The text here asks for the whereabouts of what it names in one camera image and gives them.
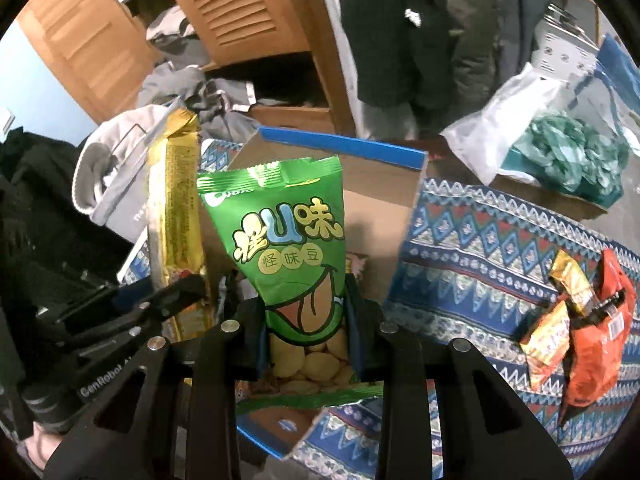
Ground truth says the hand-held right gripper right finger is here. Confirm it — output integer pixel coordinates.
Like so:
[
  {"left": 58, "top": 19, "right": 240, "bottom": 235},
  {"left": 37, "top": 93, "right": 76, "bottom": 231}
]
[{"left": 345, "top": 272, "right": 576, "bottom": 480}]

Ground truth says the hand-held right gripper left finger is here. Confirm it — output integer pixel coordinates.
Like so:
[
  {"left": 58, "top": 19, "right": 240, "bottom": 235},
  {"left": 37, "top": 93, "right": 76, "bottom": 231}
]
[{"left": 42, "top": 300, "right": 273, "bottom": 480}]

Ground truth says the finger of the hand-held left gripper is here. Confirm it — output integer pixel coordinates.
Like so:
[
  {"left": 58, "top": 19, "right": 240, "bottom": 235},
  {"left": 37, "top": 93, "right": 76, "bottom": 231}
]
[
  {"left": 112, "top": 272, "right": 211, "bottom": 321},
  {"left": 60, "top": 305, "right": 176, "bottom": 356}
]

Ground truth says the long gold snack packet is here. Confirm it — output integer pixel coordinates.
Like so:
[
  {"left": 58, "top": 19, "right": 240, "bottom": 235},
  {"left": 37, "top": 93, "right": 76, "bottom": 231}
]
[{"left": 146, "top": 109, "right": 211, "bottom": 343}]

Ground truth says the green snack packet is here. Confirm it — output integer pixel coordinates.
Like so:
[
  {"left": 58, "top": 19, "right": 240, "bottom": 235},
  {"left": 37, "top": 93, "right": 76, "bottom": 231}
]
[{"left": 196, "top": 155, "right": 386, "bottom": 413}]

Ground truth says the blue cardboard box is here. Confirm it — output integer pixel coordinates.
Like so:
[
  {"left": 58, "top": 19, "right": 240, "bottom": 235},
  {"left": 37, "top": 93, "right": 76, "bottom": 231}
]
[{"left": 215, "top": 126, "right": 430, "bottom": 461}]

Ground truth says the patterned blue tablecloth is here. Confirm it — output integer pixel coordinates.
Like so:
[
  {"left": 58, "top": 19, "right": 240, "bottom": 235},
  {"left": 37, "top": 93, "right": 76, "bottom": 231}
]
[{"left": 117, "top": 137, "right": 640, "bottom": 480}]

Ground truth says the black cloth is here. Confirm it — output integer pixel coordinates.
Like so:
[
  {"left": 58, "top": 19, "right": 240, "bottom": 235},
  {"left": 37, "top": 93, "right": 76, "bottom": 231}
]
[{"left": 0, "top": 127, "right": 136, "bottom": 321}]

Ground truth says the yellow orange snack packet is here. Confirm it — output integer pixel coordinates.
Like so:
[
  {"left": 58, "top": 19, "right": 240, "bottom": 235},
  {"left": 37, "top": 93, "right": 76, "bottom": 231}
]
[{"left": 519, "top": 300, "right": 573, "bottom": 393}]

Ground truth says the pile of grey clothes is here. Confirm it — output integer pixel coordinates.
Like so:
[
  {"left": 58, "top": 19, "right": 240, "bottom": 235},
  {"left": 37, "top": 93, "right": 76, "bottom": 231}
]
[{"left": 137, "top": 5, "right": 261, "bottom": 131}]

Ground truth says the small gold snack packet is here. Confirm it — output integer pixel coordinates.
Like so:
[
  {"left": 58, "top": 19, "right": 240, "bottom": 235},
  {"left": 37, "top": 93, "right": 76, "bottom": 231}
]
[{"left": 547, "top": 251, "right": 596, "bottom": 317}]

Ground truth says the teal cardboard box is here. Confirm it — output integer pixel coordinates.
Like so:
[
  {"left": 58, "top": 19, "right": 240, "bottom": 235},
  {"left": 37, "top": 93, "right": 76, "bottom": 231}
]
[{"left": 492, "top": 160, "right": 623, "bottom": 221}]

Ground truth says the orange snack bag black header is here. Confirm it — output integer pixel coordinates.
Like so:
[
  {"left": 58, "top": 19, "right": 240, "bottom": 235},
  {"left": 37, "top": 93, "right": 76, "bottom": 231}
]
[{"left": 557, "top": 249, "right": 638, "bottom": 426}]

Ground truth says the white plastic bag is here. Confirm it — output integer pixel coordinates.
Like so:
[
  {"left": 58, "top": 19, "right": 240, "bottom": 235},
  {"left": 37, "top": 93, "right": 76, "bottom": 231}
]
[{"left": 440, "top": 62, "right": 566, "bottom": 186}]

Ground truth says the hanging white shirt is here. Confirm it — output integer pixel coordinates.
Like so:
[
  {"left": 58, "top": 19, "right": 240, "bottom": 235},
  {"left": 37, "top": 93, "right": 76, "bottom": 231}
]
[{"left": 310, "top": 0, "right": 371, "bottom": 141}]

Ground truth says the teal checkered cloth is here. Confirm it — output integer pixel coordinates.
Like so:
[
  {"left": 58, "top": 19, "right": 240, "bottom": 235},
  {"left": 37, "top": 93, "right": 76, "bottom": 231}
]
[{"left": 502, "top": 112, "right": 631, "bottom": 206}]

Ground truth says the wooden louvered wardrobe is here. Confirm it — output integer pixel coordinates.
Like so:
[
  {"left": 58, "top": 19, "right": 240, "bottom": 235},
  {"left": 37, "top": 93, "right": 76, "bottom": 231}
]
[{"left": 17, "top": 0, "right": 356, "bottom": 136}]

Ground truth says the hanging black jacket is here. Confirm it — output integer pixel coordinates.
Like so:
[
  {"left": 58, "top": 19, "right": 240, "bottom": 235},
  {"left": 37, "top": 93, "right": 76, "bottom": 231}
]
[{"left": 340, "top": 0, "right": 461, "bottom": 111}]

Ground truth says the hanging olive jacket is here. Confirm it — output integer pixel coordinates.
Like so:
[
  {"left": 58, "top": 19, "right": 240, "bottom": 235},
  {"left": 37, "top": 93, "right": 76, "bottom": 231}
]
[{"left": 445, "top": 0, "right": 516, "bottom": 106}]

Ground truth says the blue plastic bag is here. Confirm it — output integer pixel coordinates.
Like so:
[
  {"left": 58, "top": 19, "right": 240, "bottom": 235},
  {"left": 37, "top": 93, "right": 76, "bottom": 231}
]
[{"left": 575, "top": 35, "right": 640, "bottom": 161}]

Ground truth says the wooden shelf rack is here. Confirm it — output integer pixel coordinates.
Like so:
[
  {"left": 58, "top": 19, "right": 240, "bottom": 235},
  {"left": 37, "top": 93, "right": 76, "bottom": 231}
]
[{"left": 560, "top": 0, "right": 608, "bottom": 46}]

